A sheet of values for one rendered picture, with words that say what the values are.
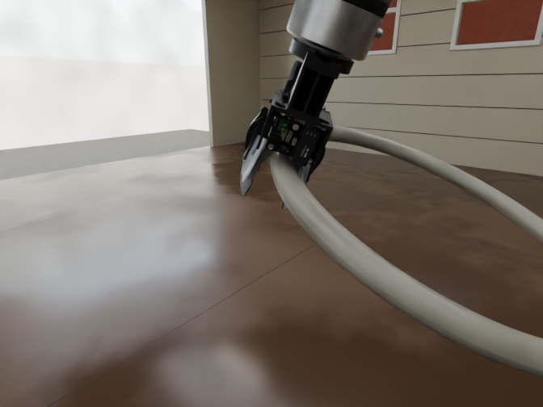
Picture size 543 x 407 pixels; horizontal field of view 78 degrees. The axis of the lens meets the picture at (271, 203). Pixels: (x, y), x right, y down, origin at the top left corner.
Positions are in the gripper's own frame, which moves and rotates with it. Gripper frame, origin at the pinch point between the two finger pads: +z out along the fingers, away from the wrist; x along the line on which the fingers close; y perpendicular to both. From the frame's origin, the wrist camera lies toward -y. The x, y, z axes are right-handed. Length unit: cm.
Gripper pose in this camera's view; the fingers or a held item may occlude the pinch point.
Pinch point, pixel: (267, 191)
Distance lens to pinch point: 48.3
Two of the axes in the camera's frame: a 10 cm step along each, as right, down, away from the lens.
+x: 9.4, 3.2, 1.0
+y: -0.8, 5.1, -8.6
